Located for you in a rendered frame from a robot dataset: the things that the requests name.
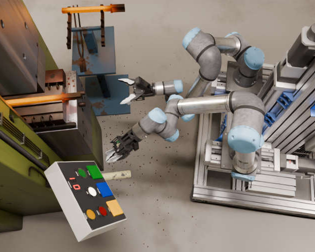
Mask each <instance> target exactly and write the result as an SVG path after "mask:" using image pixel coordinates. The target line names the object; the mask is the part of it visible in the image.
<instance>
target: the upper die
mask: <svg viewBox="0 0 315 252"><path fill-rule="evenodd" d="M37 47H38V59H37V76H35V77H36V78H37V91H36V92H30V93H21V94H11V95H2V96H1V97H2V98H3V97H12V96H22V95H31V94H40V93H45V72H46V56H45V54H44V52H43V50H42V48H41V47H40V45H39V43H38V45H37Z"/></svg>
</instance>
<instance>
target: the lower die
mask: <svg viewBox="0 0 315 252"><path fill-rule="evenodd" d="M49 89H50V90H48V88H47V87H45V93H36V94H27V95H18V96H8V97H3V99H4V100H14V99H24V98H33V97H43V96H52V95H61V94H62V92H64V93H65V94H66V91H65V89H64V88H63V86H58V89H57V88H56V86H54V87H49ZM11 107H12V108H13V109H14V110H15V111H16V112H17V113H18V114H19V115H20V116H21V117H22V118H26V120H25V121H26V122H27V123H28V124H29V125H30V126H31V127H35V126H34V125H33V123H32V117H34V118H35V119H33V122H34V123H35V124H36V125H37V126H43V124H42V123H41V120H40V117H41V116H43V118H42V122H43V123H44V124H45V125H52V123H51V122H50V120H49V115H51V116H52V117H50V119H51V121H52V122H53V124H62V123H67V102H66V101H65V102H63V101H62V100H55V101H45V102H36V103H27V104H18V105H11Z"/></svg>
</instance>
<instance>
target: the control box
mask: <svg viewBox="0 0 315 252"><path fill-rule="evenodd" d="M87 166H97V164H96V163H95V161H56V162H54V163H53V164H52V165H51V166H50V167H49V168H48V169H47V170H46V171H44V174H45V176H46V178H47V180H48V182H49V184H50V186H51V188H52V190H53V192H54V194H55V196H56V198H57V200H58V202H59V204H60V206H61V208H62V210H63V212H64V214H65V216H66V218H67V220H68V222H69V224H70V226H71V228H72V230H73V232H74V234H75V236H76V238H77V240H78V242H81V241H83V240H86V239H89V238H91V237H94V236H96V235H99V234H102V233H104V232H107V231H109V230H112V229H115V228H117V227H118V226H119V225H121V224H122V223H123V222H125V221H126V220H127V217H126V215H125V214H124V212H123V214H120V215H117V216H113V214H112V212H111V210H110V208H109V207H108V205H107V203H106V202H108V201H112V200H116V198H115V196H114V194H113V193H112V194H113V195H112V196H108V197H103V196H102V194H101V192H100V190H99V188H98V187H97V185H96V184H97V183H104V182H106V180H105V178H104V177H103V178H100V179H93V178H92V176H91V174H90V172H89V170H88V169H87ZM79 169H82V170H83V171H84V172H85V173H86V177H83V176H81V175H80V174H79ZM102 176H103V175H102ZM71 178H75V179H76V182H71V181H70V179H71ZM106 183H107V182H106ZM74 185H79V187H80V189H75V188H74ZM107 185H108V184H107ZM89 188H93V189H94V190H95V192H96V195H95V196H93V195H91V194H90V192H89ZM116 201H117V200H116ZM117 203H118V201H117ZM118 204H119V203H118ZM119 206H120V205H119ZM100 207H103V208H105V210H106V213H107V214H106V215H102V214H101V212H100V210H99V208H100ZM87 210H92V211H93V212H94V214H95V218H94V219H91V218H89V216H88V214H87Z"/></svg>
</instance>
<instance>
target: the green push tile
mask: <svg viewBox="0 0 315 252"><path fill-rule="evenodd" d="M86 167H87V169H88V171H89V173H90V174H91V176H92V178H93V179H94V180H95V179H102V178H103V176H102V174H101V172H100V170H99V169H98V167H97V166H96V165H87V166H86Z"/></svg>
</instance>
